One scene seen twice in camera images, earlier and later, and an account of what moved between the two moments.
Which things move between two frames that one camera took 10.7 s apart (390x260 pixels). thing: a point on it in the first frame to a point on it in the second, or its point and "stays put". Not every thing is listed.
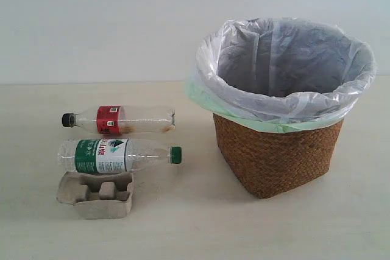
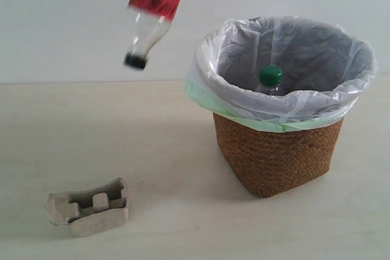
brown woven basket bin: (269, 164) stays put
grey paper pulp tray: (97, 196) to (88, 210)
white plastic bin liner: (283, 69) stays put
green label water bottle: (102, 156) to (270, 80)
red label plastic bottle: (122, 120) to (152, 8)
